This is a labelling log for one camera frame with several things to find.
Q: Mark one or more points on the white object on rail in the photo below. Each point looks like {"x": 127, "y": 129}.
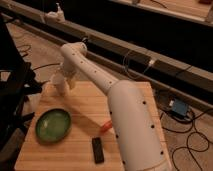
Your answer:
{"x": 58, "y": 15}

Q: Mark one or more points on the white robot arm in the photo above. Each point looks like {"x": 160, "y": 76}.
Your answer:
{"x": 139, "y": 144}

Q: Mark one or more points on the black remote control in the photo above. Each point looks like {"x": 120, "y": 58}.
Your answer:
{"x": 97, "y": 150}

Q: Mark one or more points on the orange carrot toy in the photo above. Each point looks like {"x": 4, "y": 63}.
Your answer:
{"x": 106, "y": 127}

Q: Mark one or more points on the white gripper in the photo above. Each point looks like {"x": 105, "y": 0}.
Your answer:
{"x": 68, "y": 73}

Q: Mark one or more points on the blue power box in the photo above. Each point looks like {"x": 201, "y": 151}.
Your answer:
{"x": 178, "y": 107}

